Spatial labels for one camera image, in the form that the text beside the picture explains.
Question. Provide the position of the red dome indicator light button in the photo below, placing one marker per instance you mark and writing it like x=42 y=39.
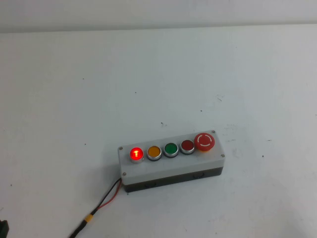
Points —
x=136 y=153

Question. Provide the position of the grey push button switch box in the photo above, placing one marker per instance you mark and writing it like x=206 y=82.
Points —
x=173 y=164

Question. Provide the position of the red mushroom emergency stop button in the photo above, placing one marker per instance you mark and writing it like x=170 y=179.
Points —
x=204 y=141

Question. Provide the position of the green round push button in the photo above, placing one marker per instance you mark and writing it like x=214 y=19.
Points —
x=171 y=148

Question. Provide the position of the yellow round push button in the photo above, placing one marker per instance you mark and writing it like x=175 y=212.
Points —
x=154 y=151

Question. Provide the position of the dark red round push button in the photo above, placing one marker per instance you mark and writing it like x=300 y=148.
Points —
x=187 y=145

